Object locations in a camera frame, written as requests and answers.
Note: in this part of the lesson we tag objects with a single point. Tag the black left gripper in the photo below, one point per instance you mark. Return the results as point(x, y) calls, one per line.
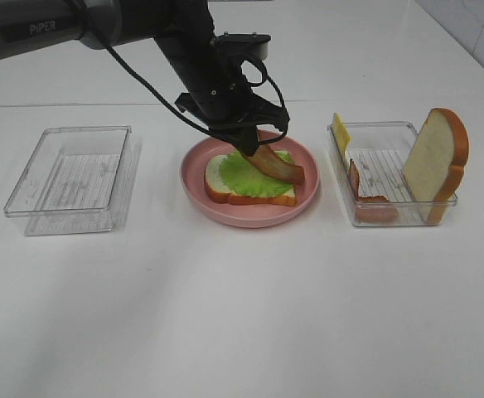
point(219, 92)

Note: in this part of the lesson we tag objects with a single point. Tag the brown bacon strip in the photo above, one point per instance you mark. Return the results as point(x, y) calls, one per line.
point(271, 165)

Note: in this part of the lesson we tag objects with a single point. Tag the green lettuce leaf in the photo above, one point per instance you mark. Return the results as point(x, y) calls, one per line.
point(244, 179)

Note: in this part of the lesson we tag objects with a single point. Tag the bread slice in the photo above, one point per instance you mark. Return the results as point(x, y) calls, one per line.
point(218, 192)
point(435, 166)

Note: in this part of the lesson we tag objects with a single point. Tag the red bacon strip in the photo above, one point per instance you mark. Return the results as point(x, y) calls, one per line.
point(373, 209)

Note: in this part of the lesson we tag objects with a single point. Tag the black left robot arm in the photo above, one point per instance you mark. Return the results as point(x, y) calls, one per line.
point(27, 26)

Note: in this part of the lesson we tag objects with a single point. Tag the pink round plate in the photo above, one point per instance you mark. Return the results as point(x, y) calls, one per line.
point(192, 173)

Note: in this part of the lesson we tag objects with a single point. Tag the yellow cheese slice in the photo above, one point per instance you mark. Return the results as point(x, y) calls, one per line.
point(341, 136)

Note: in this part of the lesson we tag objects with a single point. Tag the clear right plastic tray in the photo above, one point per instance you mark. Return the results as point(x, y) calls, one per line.
point(370, 178)

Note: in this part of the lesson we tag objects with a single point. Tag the clear plastic tray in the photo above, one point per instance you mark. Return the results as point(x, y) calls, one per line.
point(370, 178)
point(77, 180)

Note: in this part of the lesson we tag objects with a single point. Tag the clear left plastic tray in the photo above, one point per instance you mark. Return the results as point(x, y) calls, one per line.
point(77, 180)

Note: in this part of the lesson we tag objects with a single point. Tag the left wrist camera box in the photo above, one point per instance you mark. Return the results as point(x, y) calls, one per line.
point(254, 44)

